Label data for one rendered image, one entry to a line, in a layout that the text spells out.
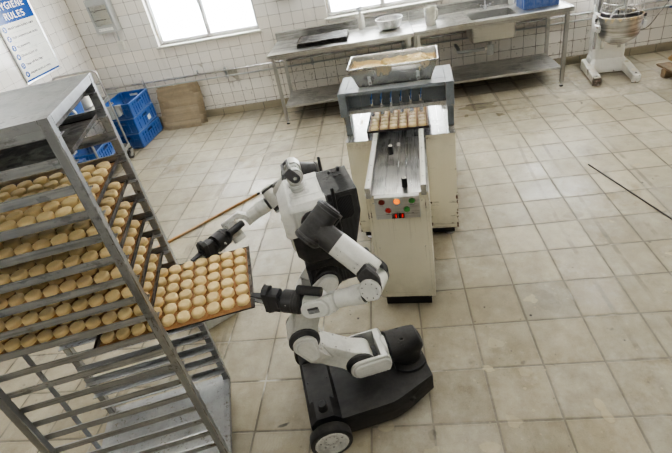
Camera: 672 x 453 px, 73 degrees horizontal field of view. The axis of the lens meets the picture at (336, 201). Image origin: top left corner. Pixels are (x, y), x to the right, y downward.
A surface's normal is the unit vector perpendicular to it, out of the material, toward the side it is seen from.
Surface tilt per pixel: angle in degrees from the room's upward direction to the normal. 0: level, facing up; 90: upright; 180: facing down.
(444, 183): 90
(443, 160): 90
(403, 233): 90
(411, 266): 90
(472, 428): 0
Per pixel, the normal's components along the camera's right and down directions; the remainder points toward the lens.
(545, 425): -0.17, -0.84
